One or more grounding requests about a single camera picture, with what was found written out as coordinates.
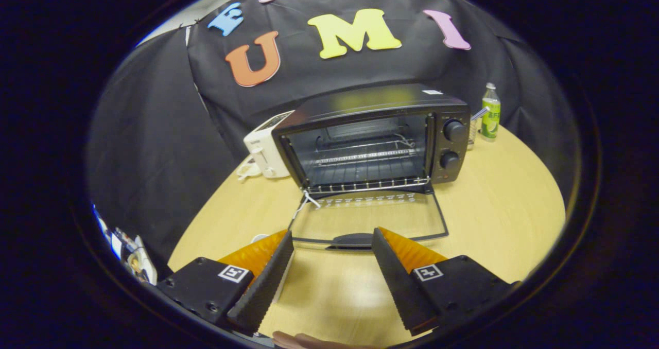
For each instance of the white bread toaster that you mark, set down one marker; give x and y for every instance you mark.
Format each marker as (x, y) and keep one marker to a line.
(265, 151)

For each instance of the green label plastic bottle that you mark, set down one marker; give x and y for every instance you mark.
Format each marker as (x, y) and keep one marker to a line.
(490, 117)

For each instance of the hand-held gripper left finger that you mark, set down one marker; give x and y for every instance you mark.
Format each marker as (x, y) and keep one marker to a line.
(262, 287)

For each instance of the colourful cluttered items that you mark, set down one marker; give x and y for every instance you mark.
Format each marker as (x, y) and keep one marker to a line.
(131, 254)

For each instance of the clear glass cup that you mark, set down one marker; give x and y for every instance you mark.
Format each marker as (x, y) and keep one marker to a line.
(471, 135)

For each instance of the black toaster oven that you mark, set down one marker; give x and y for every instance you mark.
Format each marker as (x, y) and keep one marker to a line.
(370, 99)

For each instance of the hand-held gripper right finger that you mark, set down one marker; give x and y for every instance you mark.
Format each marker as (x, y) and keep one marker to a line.
(401, 287)

